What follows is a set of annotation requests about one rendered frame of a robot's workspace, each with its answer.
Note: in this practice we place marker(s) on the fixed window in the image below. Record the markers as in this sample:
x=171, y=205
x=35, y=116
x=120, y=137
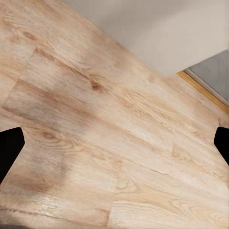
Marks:
x=211, y=78

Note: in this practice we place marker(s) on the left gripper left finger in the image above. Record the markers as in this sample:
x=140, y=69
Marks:
x=11, y=143

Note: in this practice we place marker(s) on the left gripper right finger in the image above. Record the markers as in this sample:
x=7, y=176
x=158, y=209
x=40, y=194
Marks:
x=221, y=141

